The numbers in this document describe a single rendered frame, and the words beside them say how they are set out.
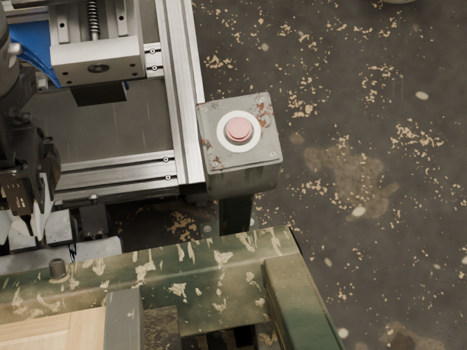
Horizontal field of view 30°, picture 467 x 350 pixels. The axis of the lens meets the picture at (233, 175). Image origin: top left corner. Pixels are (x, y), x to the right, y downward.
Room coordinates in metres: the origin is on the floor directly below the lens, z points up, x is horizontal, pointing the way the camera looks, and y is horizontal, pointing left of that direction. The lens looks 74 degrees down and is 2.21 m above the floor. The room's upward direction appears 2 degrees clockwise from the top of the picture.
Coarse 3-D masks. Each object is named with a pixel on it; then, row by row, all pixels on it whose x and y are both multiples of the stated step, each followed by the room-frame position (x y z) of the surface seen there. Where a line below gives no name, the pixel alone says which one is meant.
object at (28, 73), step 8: (24, 72) 0.31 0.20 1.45; (32, 72) 0.31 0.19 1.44; (24, 80) 0.29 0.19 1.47; (32, 80) 0.30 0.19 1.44; (24, 88) 0.28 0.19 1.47; (32, 88) 0.30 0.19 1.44; (24, 96) 0.28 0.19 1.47; (32, 96) 0.29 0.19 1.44; (16, 104) 0.26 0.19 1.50; (24, 104) 0.27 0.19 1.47; (8, 112) 0.25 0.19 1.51; (16, 112) 0.25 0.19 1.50
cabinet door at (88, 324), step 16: (32, 320) 0.14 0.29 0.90; (48, 320) 0.14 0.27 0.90; (64, 320) 0.14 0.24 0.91; (80, 320) 0.14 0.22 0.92; (96, 320) 0.14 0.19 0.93; (0, 336) 0.11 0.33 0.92; (16, 336) 0.11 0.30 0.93; (32, 336) 0.11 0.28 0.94; (48, 336) 0.11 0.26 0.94; (64, 336) 0.11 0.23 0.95; (80, 336) 0.11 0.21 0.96; (96, 336) 0.11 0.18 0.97
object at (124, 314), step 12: (132, 288) 0.19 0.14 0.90; (108, 300) 0.17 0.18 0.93; (120, 300) 0.17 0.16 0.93; (132, 300) 0.17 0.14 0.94; (108, 312) 0.14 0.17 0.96; (120, 312) 0.14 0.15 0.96; (132, 312) 0.14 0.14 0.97; (108, 324) 0.12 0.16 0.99; (120, 324) 0.12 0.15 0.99; (132, 324) 0.12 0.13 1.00; (108, 336) 0.11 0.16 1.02; (120, 336) 0.11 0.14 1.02; (132, 336) 0.11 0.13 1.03; (144, 336) 0.11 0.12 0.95; (108, 348) 0.09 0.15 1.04; (120, 348) 0.09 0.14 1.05; (132, 348) 0.09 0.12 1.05; (144, 348) 0.09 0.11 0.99
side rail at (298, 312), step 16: (288, 256) 0.24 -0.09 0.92; (272, 272) 0.21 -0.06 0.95; (288, 272) 0.21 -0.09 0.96; (304, 272) 0.21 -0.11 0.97; (272, 288) 0.18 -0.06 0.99; (288, 288) 0.18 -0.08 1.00; (304, 288) 0.18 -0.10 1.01; (272, 304) 0.17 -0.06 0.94; (288, 304) 0.16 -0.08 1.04; (304, 304) 0.16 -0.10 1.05; (320, 304) 0.16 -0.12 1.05; (272, 320) 0.15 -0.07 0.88; (288, 320) 0.13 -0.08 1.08; (304, 320) 0.13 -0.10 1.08; (320, 320) 0.13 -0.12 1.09; (288, 336) 0.11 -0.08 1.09; (304, 336) 0.11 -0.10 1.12; (320, 336) 0.11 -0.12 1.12; (336, 336) 0.11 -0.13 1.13
